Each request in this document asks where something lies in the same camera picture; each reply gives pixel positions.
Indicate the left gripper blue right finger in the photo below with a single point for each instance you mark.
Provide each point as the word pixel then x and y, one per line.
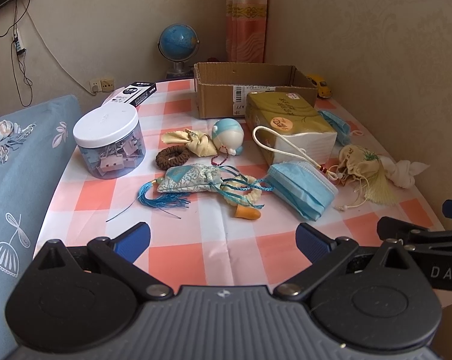
pixel 313 244

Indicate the black white pen box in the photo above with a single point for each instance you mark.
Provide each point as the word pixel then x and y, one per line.
pixel 134 94

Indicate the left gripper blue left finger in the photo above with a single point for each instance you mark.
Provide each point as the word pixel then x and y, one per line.
pixel 131 244

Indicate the gold tissue pack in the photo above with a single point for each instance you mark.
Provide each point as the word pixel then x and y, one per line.
pixel 292 120

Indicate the blue desk globe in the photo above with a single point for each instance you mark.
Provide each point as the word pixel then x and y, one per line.
pixel 178 43

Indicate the yellow toy car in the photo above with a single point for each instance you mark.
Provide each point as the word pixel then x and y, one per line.
pixel 321 85

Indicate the white power strip with cables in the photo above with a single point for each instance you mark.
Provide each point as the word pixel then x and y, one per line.
pixel 18 52

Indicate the blue embroidered sachet with tassel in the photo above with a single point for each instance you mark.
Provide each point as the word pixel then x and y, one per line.
pixel 172 190

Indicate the brown hair scrunchie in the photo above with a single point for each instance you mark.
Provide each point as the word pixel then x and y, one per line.
pixel 172 156

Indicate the orange rubber finger cot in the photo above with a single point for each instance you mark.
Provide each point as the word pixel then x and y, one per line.
pixel 247 212

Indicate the orange patterned curtain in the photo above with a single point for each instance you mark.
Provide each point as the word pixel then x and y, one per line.
pixel 246 30

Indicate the clear jar white lid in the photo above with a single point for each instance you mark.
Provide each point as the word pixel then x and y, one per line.
pixel 110 140

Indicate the blue face mask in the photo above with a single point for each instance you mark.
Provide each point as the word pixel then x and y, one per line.
pixel 345 131
pixel 303 187

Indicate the checkered pink tablecloth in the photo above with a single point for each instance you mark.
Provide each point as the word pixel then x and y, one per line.
pixel 207 244

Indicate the cream drawstring pouch with tassel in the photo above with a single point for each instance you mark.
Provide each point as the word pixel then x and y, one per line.
pixel 363 167

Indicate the crumpled patterned cloth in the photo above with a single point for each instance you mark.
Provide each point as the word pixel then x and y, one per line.
pixel 11 137

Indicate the white knotted cloth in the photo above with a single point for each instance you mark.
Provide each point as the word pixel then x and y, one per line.
pixel 402 173

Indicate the blue white round toy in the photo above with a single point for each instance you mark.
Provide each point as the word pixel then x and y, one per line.
pixel 228 136

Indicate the cardboard box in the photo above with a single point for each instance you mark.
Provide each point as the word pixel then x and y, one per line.
pixel 222 88

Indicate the wall power socket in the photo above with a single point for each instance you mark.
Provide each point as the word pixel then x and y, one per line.
pixel 102 85

